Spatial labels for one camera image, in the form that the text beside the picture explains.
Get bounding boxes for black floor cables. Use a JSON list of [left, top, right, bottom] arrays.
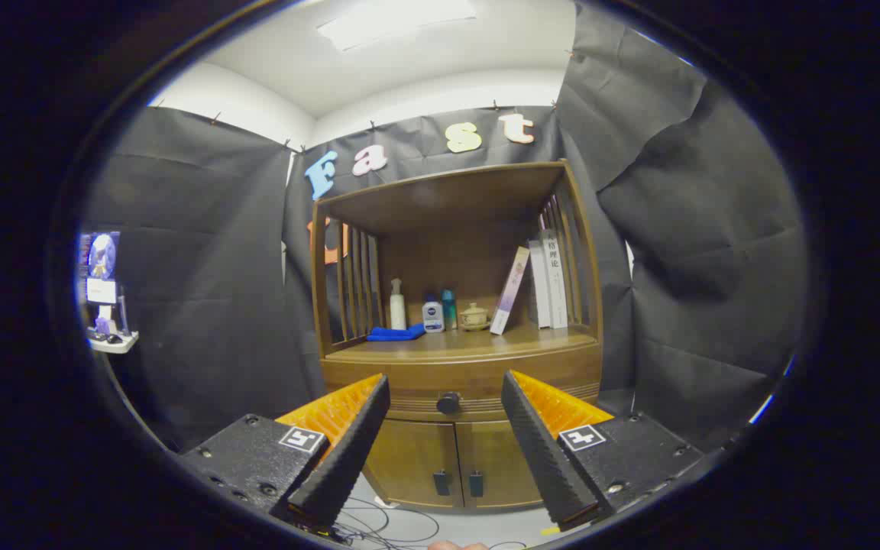
[[331, 495, 529, 550]]

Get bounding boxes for white wall shelf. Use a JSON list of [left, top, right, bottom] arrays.
[[87, 331, 140, 354]]

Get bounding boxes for wooden countertop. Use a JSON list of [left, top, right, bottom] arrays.
[[323, 324, 601, 364]]

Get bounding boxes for purple white book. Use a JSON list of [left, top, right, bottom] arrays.
[[490, 246, 531, 335]]

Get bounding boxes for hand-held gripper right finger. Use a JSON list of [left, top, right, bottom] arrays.
[[500, 370, 707, 533]]

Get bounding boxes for wall poster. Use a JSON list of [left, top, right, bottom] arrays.
[[78, 231, 121, 280]]

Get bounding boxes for wooden cabinet door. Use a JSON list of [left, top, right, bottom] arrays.
[[364, 419, 464, 510], [455, 419, 546, 510]]

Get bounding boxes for wooden cabinet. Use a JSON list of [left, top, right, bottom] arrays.
[[310, 159, 605, 511]]

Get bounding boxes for white book with printed spine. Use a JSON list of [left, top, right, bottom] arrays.
[[541, 229, 569, 330]]

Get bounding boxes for blue cloth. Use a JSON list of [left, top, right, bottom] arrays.
[[367, 324, 427, 342]]

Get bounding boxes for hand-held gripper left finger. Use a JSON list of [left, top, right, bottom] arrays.
[[179, 373, 392, 532]]

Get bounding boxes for plain white book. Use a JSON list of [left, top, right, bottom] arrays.
[[528, 239, 552, 329]]

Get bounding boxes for wooden drawer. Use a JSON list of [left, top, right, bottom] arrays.
[[322, 355, 603, 422]]

